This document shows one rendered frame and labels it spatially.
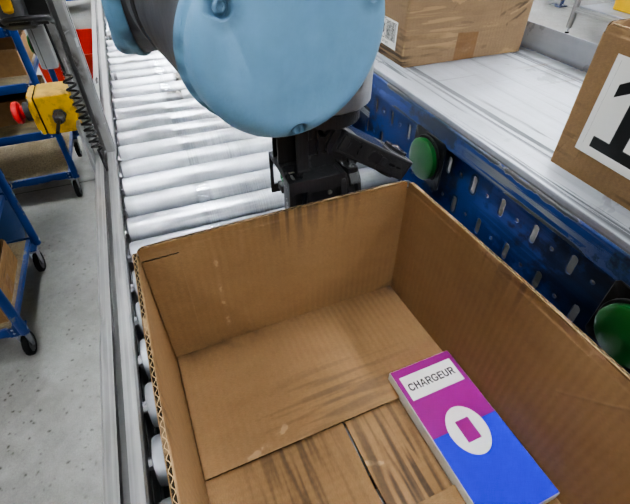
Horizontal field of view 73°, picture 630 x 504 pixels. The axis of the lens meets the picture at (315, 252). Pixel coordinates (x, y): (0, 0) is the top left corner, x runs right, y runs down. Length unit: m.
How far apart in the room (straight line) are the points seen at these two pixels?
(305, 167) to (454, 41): 0.59
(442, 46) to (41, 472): 1.40
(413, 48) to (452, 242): 0.55
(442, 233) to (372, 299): 0.15
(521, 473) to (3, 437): 1.35
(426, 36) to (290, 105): 0.74
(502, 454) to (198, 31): 0.41
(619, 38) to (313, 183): 0.35
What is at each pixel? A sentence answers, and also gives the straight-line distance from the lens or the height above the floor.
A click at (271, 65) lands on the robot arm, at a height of 1.11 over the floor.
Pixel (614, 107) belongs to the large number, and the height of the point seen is 0.98.
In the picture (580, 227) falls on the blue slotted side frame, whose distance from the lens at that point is 0.56.
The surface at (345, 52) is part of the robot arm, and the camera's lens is 0.21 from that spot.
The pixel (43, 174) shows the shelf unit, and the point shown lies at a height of 0.14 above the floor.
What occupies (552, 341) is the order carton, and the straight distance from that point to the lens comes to 0.39.
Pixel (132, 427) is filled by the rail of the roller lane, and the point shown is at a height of 0.74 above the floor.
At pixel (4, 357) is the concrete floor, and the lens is 1.73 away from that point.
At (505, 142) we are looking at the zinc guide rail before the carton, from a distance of 0.66.
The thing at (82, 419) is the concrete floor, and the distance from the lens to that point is 1.47.
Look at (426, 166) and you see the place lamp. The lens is 0.73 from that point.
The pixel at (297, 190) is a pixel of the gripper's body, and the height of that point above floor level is 0.93.
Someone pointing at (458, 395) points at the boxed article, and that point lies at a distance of 0.48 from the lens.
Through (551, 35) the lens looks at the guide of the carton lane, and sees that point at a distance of 1.08.
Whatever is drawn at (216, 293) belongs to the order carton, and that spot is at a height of 0.84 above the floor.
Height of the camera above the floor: 1.17
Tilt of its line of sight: 42 degrees down
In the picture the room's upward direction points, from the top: straight up
